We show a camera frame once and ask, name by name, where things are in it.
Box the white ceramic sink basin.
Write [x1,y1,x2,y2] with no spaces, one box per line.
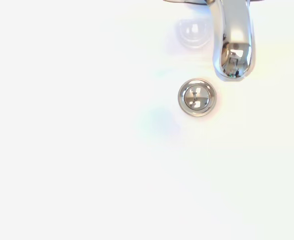
[0,0,294,240]

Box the chrome faucet spout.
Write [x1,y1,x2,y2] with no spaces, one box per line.
[162,0,265,83]

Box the chrome sink drain stopper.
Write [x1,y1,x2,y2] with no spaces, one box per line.
[177,78,217,117]

